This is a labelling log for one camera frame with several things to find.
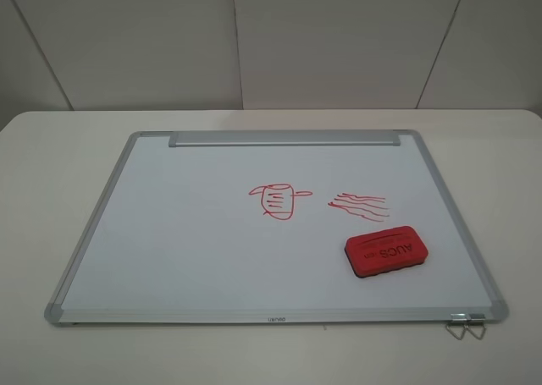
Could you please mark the red whiteboard eraser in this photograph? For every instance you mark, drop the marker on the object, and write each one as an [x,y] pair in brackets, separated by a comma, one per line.
[385,251]

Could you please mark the white aluminium-framed whiteboard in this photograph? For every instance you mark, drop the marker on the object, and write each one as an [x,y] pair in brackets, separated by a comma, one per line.
[250,227]

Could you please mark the left silver hanging clip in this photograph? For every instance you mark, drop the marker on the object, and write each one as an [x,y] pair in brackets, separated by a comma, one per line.
[457,325]

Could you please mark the silver hanging clip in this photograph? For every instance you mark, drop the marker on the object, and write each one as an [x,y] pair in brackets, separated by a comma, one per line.
[475,325]
[457,325]

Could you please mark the right silver hanging clip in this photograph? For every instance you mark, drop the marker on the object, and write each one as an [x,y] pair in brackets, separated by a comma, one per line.
[475,325]

